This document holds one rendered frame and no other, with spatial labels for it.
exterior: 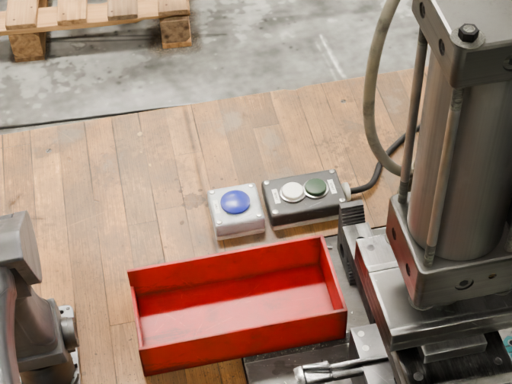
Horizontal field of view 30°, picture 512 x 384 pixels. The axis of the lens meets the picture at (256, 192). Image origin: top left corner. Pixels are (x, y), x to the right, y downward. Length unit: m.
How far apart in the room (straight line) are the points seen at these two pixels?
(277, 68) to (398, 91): 1.42
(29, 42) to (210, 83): 0.56
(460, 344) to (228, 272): 0.42
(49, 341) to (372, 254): 0.34
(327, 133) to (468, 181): 0.71
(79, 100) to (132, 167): 1.48
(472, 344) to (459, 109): 0.30
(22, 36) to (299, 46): 0.83
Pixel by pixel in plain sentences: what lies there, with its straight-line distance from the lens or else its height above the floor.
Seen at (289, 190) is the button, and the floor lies 0.94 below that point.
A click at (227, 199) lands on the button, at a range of 1.28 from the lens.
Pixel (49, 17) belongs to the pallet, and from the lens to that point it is 2.97.
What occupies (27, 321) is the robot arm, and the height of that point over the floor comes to 1.15.
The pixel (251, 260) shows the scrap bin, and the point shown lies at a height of 0.94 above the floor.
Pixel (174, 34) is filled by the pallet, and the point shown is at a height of 0.05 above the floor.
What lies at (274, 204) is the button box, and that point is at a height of 0.93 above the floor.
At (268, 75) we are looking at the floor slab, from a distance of 2.87.
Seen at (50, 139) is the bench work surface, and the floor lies 0.90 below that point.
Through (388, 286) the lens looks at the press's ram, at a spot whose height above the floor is 1.18.
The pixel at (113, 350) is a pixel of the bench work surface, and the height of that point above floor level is 0.90.
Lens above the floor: 1.90
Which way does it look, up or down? 49 degrees down
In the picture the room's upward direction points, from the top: 2 degrees counter-clockwise
